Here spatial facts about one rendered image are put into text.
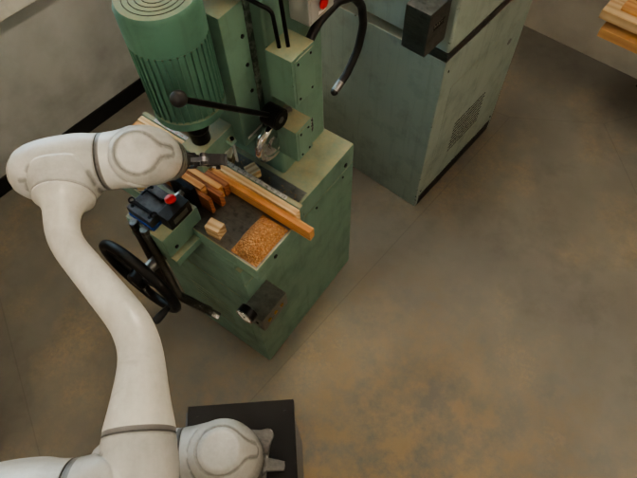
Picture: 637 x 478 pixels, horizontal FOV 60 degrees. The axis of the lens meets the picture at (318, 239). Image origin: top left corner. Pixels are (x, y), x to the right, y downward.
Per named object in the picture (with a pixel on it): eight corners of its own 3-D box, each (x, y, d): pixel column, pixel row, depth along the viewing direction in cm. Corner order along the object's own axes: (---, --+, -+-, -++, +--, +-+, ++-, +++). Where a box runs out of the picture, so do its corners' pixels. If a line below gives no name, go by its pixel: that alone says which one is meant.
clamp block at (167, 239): (134, 232, 154) (123, 215, 147) (167, 199, 160) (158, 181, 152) (172, 259, 150) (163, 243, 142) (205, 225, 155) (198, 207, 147)
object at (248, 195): (136, 133, 169) (132, 124, 165) (140, 129, 170) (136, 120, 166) (310, 241, 148) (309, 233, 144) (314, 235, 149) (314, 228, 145)
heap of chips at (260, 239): (229, 250, 147) (227, 244, 144) (263, 214, 153) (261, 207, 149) (256, 267, 144) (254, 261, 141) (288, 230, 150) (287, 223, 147)
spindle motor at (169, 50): (139, 113, 133) (90, 0, 106) (189, 70, 140) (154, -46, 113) (192, 144, 128) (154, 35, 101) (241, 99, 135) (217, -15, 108)
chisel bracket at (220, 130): (186, 165, 151) (178, 145, 144) (219, 133, 157) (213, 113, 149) (206, 177, 149) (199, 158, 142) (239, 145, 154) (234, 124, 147)
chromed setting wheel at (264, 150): (255, 167, 154) (248, 137, 143) (282, 139, 159) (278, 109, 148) (263, 172, 153) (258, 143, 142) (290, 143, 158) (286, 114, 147)
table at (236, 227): (83, 200, 164) (75, 188, 159) (154, 136, 176) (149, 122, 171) (237, 308, 145) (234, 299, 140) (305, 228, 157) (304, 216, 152)
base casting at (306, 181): (139, 214, 176) (130, 198, 169) (252, 105, 199) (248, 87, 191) (245, 287, 162) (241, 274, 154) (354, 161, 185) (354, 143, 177)
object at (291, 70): (270, 95, 141) (263, 48, 128) (291, 75, 145) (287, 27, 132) (297, 109, 138) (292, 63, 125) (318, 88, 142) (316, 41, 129)
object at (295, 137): (273, 148, 157) (268, 119, 146) (287, 133, 159) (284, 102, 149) (300, 163, 154) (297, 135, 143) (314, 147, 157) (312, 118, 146)
